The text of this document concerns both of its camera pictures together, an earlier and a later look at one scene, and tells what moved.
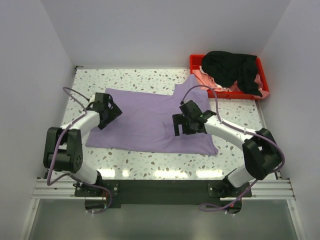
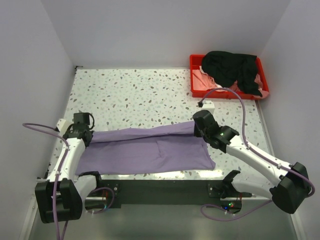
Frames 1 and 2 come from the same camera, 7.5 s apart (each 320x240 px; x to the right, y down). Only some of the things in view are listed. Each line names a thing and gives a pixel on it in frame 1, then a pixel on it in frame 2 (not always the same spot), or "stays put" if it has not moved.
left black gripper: [114, 112] -> [71, 128]
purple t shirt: [146, 122] -> [170, 148]
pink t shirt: [208, 81] stays put
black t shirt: [226, 68] stays put
